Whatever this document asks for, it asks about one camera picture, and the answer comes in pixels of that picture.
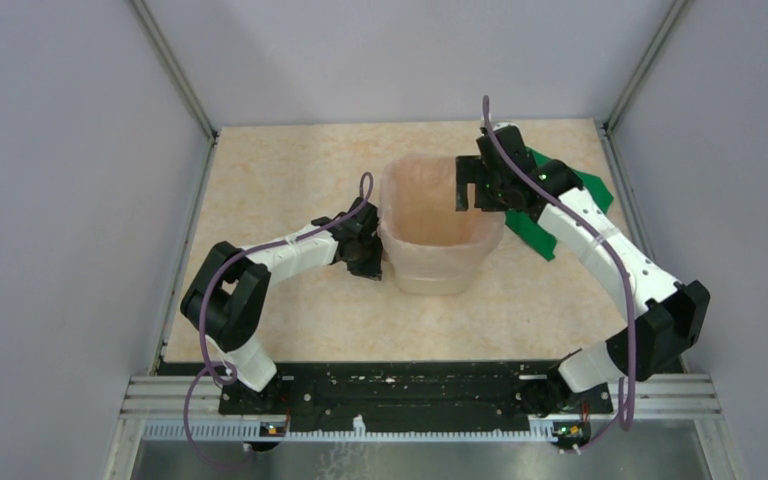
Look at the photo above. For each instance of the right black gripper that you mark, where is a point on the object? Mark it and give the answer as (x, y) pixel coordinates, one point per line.
(471, 169)

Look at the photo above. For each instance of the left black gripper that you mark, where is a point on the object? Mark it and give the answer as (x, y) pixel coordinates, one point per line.
(373, 269)

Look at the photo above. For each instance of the beige plastic trash bin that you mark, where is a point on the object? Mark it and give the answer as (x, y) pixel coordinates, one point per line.
(436, 283)

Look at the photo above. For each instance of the pink plastic trash bag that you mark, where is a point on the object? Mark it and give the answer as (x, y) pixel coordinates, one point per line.
(423, 234)

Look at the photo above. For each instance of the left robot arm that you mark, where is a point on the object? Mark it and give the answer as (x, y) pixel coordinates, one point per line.
(225, 300)

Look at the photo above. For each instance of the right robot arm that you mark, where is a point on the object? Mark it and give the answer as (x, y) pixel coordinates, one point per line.
(664, 315)

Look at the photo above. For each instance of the green cloth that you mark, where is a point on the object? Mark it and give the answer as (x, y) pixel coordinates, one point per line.
(538, 239)

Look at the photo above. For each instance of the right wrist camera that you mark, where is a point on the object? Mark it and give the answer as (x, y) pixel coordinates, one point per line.
(503, 125)

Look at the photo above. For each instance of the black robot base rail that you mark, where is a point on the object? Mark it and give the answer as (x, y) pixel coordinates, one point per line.
(413, 397)

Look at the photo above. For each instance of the right aluminium frame post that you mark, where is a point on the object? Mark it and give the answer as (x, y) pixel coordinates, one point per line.
(674, 15)

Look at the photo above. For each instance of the aluminium frame post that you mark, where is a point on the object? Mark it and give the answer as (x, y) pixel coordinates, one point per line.
(674, 15)
(172, 67)

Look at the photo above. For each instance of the white cable duct strip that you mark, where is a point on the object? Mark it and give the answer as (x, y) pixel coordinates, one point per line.
(255, 431)

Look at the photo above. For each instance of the left aluminium frame post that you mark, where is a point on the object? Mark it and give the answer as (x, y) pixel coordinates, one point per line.
(172, 67)

